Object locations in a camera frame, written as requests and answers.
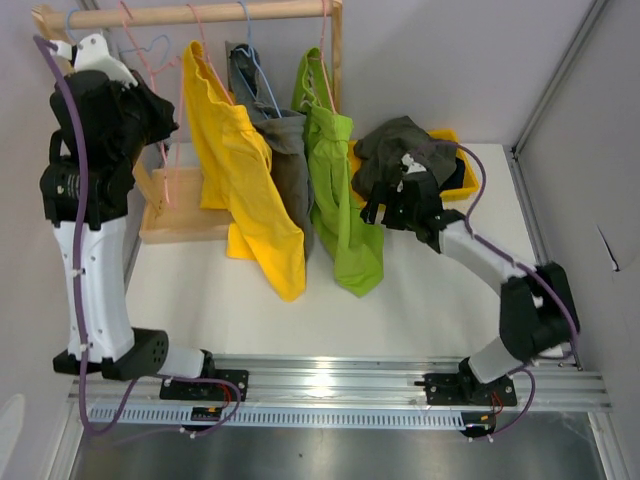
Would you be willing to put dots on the yellow plastic tray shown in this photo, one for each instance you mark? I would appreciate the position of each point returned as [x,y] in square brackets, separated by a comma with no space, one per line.
[471,183]

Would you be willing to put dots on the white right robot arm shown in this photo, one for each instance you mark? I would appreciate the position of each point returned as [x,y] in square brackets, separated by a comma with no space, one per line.
[536,310]

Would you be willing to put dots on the slotted white cable duct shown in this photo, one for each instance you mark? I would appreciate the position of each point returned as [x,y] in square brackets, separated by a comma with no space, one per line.
[411,419]

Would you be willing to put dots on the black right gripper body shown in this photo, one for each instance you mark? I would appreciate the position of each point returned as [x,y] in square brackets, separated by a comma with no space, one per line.
[414,215]

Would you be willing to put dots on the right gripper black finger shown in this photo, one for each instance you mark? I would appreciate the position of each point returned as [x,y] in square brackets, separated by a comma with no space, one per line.
[394,216]
[370,213]

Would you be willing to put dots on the light grey shorts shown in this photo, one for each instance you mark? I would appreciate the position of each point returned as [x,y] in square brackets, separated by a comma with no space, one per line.
[284,136]

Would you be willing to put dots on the lime green shorts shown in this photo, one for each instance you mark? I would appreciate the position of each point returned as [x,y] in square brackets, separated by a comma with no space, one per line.
[356,248]

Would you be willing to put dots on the navy blue shorts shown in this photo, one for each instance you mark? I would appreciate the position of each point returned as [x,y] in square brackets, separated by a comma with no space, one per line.
[456,179]

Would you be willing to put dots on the light blue wire hanger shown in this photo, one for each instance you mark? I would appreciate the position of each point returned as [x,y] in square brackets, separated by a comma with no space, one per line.
[163,38]

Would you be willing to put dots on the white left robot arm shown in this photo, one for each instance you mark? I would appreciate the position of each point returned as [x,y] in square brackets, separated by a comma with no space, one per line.
[88,210]

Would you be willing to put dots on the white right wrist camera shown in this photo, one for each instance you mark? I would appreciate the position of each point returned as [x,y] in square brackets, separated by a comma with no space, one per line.
[412,167]

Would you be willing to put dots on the pink hanger of olive shorts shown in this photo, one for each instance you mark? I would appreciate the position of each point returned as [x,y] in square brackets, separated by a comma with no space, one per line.
[159,106]

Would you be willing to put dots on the yellow shorts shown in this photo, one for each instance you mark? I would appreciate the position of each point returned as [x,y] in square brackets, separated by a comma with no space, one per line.
[236,166]

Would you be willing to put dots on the dark olive grey shorts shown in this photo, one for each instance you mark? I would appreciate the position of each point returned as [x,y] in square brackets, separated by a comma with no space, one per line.
[381,151]

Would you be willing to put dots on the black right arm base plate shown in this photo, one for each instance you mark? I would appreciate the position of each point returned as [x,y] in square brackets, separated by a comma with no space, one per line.
[454,389]

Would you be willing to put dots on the blue hanger of grey shorts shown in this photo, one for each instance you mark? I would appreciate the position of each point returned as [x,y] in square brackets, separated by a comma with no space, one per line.
[251,54]

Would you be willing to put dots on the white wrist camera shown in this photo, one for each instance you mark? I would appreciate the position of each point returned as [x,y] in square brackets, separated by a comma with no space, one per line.
[92,54]
[412,167]

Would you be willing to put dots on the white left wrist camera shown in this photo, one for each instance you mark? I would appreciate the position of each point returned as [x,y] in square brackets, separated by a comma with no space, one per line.
[92,54]

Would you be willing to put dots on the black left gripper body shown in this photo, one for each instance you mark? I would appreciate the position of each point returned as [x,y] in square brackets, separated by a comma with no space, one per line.
[145,119]

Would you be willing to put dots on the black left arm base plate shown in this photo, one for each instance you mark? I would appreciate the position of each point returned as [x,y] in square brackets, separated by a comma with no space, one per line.
[203,391]

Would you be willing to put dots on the wooden clothes rack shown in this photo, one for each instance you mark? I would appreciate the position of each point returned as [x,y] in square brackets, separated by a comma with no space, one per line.
[186,221]

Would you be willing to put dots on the aluminium mounting rail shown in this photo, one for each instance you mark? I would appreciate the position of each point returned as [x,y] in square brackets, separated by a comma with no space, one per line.
[389,383]

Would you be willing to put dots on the pink hanger of green shorts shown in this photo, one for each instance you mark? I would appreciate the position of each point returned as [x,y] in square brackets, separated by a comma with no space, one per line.
[325,60]

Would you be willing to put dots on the pink hanger of yellow shorts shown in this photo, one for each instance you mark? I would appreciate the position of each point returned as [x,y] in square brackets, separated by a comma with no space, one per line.
[207,55]

